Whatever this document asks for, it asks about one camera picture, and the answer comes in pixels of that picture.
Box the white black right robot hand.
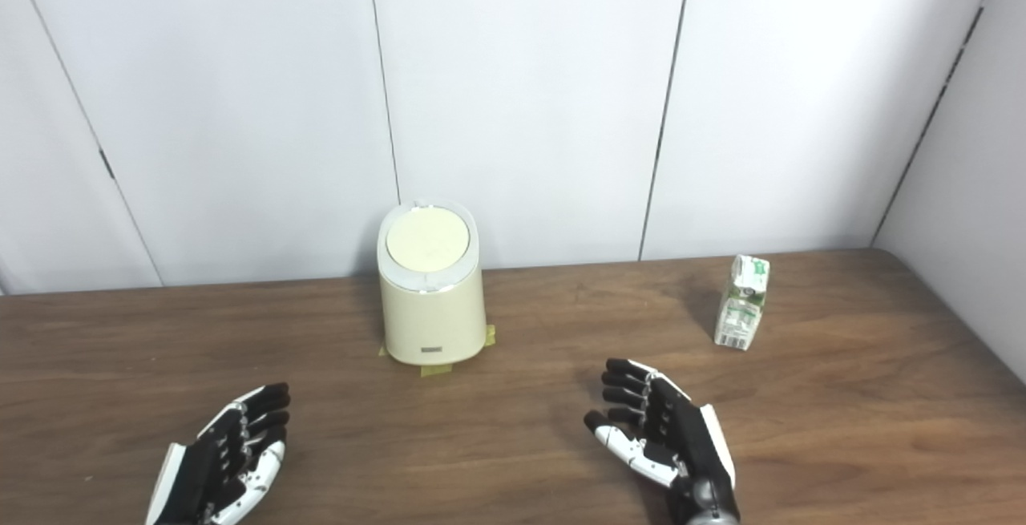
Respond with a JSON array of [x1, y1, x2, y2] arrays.
[[584, 358, 740, 525]]

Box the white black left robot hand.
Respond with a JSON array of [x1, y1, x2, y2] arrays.
[[145, 383, 291, 525]]

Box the white green milk carton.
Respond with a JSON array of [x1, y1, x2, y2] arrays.
[[713, 255, 771, 351]]

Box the cream-colored trash bin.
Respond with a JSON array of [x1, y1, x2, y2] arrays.
[[377, 200, 488, 366]]

